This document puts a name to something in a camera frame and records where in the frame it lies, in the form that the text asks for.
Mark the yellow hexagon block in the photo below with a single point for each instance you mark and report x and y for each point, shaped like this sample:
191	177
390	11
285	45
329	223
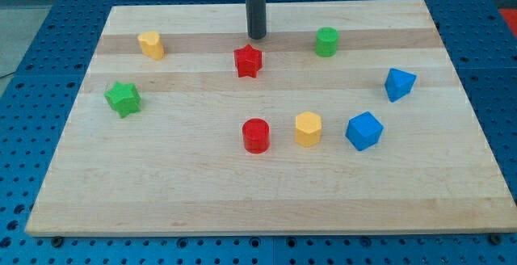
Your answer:
308	127

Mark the red cylinder block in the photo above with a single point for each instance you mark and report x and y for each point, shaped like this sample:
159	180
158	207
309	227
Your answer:
256	135

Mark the red star block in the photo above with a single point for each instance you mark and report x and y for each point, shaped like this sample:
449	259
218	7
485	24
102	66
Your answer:
248	61

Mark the wooden board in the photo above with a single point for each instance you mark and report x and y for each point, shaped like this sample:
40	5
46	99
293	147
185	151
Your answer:
179	166

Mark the blue cube block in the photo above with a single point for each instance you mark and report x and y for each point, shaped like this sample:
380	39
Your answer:
364	131

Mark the green cylinder block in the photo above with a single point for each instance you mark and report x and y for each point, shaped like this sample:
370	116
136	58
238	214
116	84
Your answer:
326	41

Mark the yellow heart block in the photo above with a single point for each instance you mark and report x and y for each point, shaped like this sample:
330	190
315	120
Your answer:
151	45

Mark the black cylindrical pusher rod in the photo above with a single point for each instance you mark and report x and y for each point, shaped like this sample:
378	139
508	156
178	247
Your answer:
256	18

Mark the green star block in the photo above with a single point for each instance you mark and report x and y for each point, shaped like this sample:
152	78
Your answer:
123	98

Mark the blue triangular block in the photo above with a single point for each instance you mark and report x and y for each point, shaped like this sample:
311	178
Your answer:
398	84

